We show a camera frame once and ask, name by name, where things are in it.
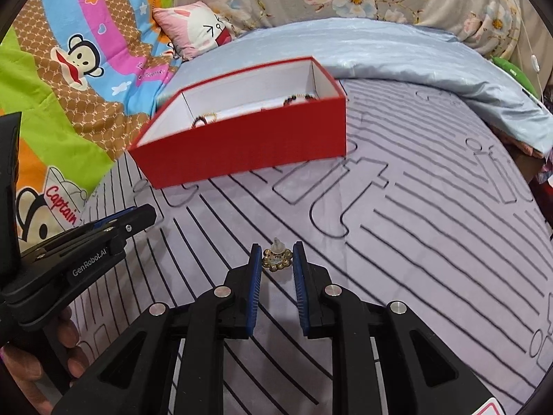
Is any black and gold bead bracelet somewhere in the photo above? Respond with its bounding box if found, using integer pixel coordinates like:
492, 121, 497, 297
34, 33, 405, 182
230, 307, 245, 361
282, 93, 318, 107

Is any person's left hand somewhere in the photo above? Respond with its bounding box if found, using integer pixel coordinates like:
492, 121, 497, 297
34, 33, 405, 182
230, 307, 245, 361
1, 307, 89, 414

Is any white cord with switch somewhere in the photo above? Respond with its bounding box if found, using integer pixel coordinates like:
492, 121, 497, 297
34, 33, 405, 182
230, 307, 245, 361
520, 20, 547, 100

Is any red cardboard box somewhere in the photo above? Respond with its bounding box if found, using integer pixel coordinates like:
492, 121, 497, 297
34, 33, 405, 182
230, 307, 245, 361
129, 57, 347, 188

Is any colourful monkey cartoon blanket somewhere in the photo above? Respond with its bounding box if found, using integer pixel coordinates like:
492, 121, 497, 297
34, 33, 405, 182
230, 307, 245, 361
1, 0, 181, 248

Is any green plush toy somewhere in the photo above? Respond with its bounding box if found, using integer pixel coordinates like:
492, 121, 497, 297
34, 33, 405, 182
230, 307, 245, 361
491, 56, 540, 99

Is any light blue quilt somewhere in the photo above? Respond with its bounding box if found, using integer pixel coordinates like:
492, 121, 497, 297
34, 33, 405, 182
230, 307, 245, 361
156, 18, 552, 155

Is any pink cat cushion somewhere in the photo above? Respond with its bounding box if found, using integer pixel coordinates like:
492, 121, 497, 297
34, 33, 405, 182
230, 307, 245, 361
153, 1, 233, 60

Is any dark red bead bracelet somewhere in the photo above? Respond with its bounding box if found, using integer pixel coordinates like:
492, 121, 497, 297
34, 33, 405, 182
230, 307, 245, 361
190, 111, 218, 129

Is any gold flower earring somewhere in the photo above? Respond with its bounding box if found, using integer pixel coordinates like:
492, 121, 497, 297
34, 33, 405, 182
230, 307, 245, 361
262, 237, 292, 273

